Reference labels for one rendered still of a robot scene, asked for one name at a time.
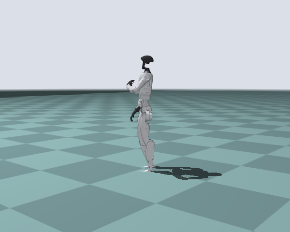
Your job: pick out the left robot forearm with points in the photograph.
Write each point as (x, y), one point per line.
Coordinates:
(130, 88)

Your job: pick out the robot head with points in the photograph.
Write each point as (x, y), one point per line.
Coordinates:
(147, 60)

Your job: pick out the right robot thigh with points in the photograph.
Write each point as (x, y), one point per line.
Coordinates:
(138, 129)

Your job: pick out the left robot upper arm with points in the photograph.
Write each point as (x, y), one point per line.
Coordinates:
(141, 83)

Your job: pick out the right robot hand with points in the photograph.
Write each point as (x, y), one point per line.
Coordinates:
(136, 110)

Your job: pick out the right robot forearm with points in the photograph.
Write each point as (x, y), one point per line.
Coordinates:
(139, 103)

